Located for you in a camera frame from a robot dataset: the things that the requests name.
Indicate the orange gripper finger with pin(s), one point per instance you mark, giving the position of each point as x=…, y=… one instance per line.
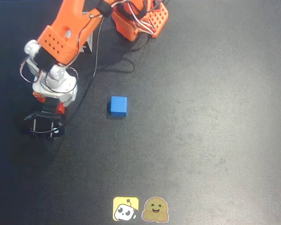
x=39, y=96

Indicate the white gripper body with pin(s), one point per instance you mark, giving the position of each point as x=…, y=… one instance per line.
x=49, y=105

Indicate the orange and white robot arm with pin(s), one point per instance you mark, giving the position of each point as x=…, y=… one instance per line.
x=65, y=23

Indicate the blue cube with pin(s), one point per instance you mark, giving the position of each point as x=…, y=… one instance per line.
x=118, y=105

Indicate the open white cardboard box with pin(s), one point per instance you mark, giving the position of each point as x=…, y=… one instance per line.
x=89, y=43

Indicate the yellow robot sticker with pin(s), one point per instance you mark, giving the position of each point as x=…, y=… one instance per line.
x=125, y=208

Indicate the hugging face emoji sticker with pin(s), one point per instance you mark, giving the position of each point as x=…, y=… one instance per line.
x=155, y=209

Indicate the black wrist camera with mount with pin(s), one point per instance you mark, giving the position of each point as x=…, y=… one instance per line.
x=43, y=115

